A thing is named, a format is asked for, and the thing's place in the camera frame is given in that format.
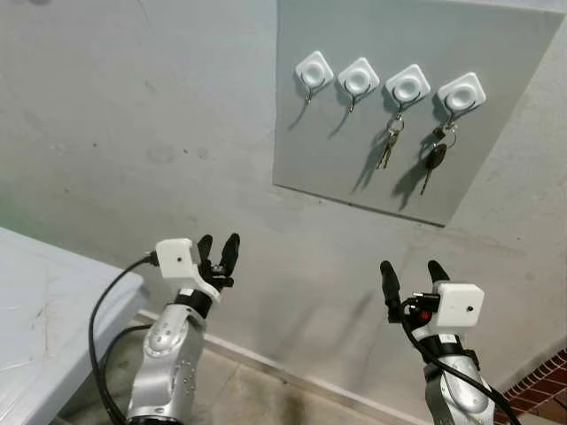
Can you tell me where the black-headed key bunch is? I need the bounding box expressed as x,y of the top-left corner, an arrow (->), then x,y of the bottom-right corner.
420,124 -> 459,196

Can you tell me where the silver key bunch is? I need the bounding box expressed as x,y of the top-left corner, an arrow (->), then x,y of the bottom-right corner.
376,117 -> 406,171

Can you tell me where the white table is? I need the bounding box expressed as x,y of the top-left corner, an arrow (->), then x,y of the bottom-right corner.
0,227 -> 145,425

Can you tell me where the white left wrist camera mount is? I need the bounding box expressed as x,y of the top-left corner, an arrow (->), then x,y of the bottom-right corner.
155,238 -> 221,304

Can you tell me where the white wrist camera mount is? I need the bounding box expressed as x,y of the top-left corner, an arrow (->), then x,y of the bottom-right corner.
431,282 -> 485,337
155,238 -> 221,304

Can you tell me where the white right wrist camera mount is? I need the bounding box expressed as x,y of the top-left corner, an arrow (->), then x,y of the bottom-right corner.
431,282 -> 485,337

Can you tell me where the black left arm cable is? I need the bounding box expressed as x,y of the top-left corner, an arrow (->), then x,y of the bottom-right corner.
88,252 -> 160,425

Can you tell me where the white square wall hook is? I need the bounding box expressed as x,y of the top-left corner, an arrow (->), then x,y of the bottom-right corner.
337,58 -> 381,113
384,64 -> 431,116
294,50 -> 336,105
437,72 -> 487,120

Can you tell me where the grey wall board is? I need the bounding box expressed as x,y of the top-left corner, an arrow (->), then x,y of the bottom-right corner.
273,0 -> 567,228

